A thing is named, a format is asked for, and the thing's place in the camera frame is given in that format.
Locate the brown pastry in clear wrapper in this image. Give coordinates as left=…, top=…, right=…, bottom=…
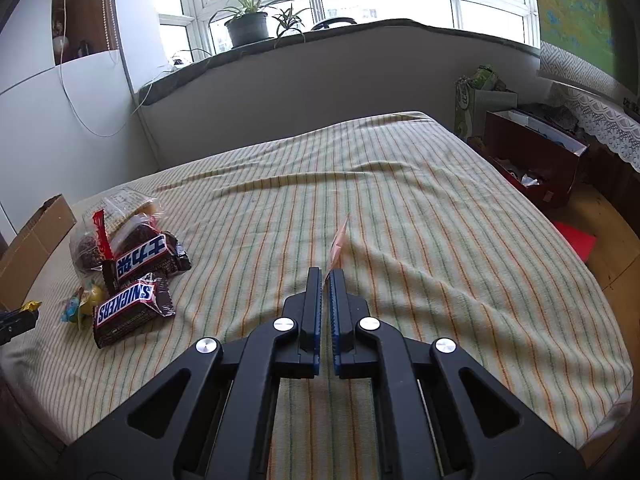
left=109, top=214, right=163, bottom=256

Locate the dark round ring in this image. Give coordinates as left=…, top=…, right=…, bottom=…
left=310, top=16, right=357, bottom=31

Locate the clear bag of packets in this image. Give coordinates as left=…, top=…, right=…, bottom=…
left=97, top=186, right=165, bottom=223

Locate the blue wrapped candy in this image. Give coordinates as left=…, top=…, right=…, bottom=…
left=60, top=294, right=85, bottom=330

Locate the brown chocolate bar packet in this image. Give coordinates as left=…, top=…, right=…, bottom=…
left=92, top=271, right=177, bottom=349

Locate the large potted plant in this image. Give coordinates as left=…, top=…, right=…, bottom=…
left=204, top=0, right=321, bottom=50

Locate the dark pastry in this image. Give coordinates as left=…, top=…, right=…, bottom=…
left=70, top=209, right=117, bottom=273

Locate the red box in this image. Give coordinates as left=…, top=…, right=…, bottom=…
left=470, top=109, right=590, bottom=208

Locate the red paper sheet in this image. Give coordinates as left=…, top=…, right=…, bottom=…
left=552, top=220, right=598, bottom=263

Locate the dark patterned cloth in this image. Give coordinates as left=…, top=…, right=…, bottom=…
left=520, top=104, right=581, bottom=133

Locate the side table with lace cloth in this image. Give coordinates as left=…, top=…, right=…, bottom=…
left=537, top=42, right=640, bottom=173

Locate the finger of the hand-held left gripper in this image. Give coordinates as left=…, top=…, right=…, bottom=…
left=0, top=310, right=40, bottom=346

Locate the green gift bag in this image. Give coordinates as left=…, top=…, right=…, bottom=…
left=454, top=65, right=518, bottom=141

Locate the yellow wrapped candy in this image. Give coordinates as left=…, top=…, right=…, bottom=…
left=80, top=282, right=108, bottom=317

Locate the wall map poster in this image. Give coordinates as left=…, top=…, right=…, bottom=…
left=527, top=0, right=618, bottom=83

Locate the thin pink sachet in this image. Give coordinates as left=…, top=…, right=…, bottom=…
left=325, top=213, right=351, bottom=283

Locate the white cabinet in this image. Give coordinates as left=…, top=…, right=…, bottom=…
left=0, top=0, right=161, bottom=241

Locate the small potted plant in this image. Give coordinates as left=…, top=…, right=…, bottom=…
left=271, top=4, right=313, bottom=48

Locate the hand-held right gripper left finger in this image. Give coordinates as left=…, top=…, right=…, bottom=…
left=52, top=266, right=323, bottom=480

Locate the white cable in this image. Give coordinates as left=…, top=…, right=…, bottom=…
left=57, top=0, right=173, bottom=138

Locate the blue red candy bar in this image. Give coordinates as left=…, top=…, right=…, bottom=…
left=101, top=231, right=192, bottom=297

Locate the dark wooden low table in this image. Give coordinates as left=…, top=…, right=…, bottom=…
left=575, top=130, right=640, bottom=221

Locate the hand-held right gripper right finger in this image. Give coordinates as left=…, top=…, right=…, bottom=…
left=327, top=268, right=588, bottom=480

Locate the grey window sill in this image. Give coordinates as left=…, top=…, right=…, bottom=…
left=137, top=18, right=543, bottom=106

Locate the cardboard box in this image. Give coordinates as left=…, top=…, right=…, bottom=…
left=0, top=193, right=78, bottom=311

